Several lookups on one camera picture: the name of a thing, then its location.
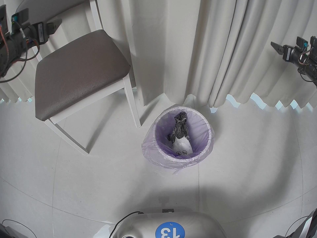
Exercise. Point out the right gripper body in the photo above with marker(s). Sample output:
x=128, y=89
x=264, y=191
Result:
x=290, y=54

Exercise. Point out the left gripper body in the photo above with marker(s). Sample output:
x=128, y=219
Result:
x=40, y=32

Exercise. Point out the black plastic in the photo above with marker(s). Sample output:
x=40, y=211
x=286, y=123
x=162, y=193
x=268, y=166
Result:
x=180, y=128

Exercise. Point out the clear printed wrapper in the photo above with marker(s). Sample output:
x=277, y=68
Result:
x=182, y=147

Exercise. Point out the purple plastic bag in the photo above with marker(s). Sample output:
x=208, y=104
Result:
x=161, y=132

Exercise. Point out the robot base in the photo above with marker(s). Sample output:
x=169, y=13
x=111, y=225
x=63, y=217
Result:
x=198, y=224

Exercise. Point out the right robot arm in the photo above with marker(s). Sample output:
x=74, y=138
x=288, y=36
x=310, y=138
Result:
x=310, y=68

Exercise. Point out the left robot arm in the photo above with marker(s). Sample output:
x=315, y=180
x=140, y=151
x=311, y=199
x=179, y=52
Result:
x=10, y=46

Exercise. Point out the white trash bin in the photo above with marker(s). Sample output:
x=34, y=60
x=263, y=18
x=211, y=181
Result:
x=184, y=162

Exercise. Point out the grey padded white chair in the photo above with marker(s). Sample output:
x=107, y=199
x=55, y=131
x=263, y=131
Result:
x=79, y=68

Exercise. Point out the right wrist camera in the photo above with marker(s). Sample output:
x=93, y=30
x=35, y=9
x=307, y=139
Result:
x=302, y=42

